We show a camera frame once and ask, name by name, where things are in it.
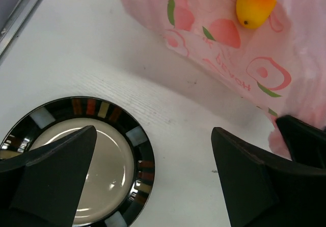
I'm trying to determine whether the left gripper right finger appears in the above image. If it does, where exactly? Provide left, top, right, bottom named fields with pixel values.
left=211, top=115, right=325, bottom=226

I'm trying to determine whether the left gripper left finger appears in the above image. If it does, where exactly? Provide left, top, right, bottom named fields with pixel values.
left=1, top=125, right=97, bottom=226

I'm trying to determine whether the pink plastic bag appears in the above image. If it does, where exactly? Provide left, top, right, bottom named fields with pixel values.
left=113, top=0, right=326, bottom=161

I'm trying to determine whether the fake yellow orange mango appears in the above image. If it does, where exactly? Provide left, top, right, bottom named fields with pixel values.
left=236, top=0, right=277, bottom=29

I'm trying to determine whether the black rimmed ceramic plate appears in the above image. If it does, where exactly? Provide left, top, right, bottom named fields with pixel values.
left=1, top=96, right=155, bottom=226

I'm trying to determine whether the aluminium table frame rail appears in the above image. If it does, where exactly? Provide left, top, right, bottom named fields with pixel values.
left=1, top=0, right=43, bottom=62

